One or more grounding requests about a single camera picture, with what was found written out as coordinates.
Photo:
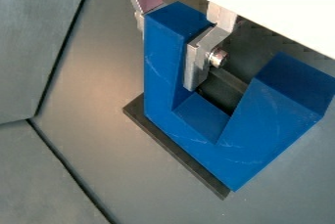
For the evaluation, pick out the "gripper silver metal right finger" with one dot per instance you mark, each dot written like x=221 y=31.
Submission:
x=204 y=53

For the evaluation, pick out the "blue U-shaped block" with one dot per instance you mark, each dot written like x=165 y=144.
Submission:
x=252 y=107

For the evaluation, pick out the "black angle fixture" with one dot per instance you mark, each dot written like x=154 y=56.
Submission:
x=183 y=149

